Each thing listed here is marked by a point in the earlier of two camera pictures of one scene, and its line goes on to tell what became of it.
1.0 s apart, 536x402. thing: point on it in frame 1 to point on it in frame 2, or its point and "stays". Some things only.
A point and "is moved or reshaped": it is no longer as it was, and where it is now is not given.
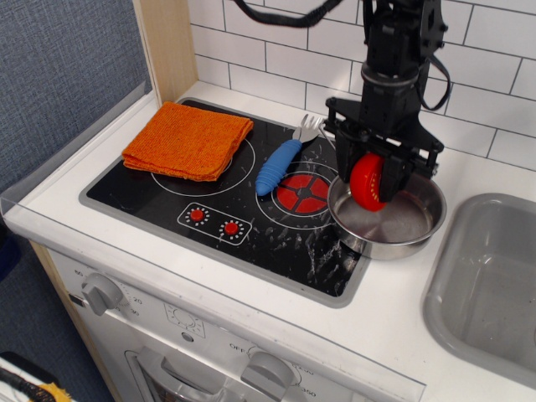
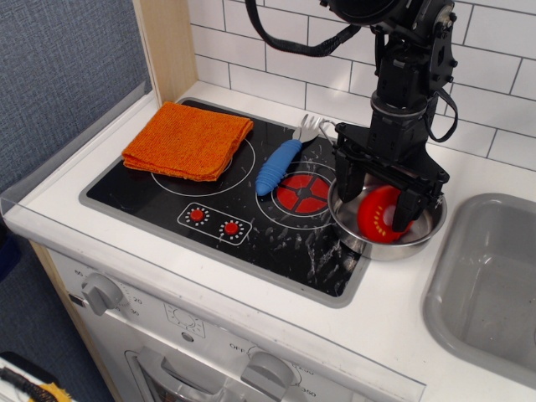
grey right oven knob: (268, 375) stays
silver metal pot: (404, 228) stays
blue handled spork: (279, 162) stays
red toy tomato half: (365, 181) is moved or reshaped
